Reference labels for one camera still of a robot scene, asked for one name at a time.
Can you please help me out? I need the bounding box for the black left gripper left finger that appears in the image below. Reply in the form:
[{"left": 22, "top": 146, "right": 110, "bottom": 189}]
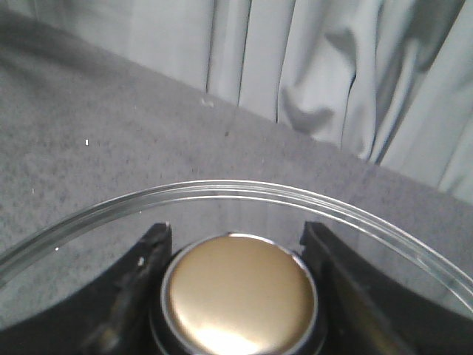
[{"left": 1, "top": 223, "right": 172, "bottom": 354}]

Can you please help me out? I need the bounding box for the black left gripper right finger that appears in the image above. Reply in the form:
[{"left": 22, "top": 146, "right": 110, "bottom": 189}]
[{"left": 301, "top": 221, "right": 472, "bottom": 354}]

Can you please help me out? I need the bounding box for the glass pot lid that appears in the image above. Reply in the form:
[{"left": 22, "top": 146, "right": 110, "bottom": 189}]
[{"left": 1, "top": 180, "right": 472, "bottom": 354}]

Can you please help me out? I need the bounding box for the white curtain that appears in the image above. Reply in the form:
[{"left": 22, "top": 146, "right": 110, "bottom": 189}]
[{"left": 1, "top": 1, "right": 472, "bottom": 203}]

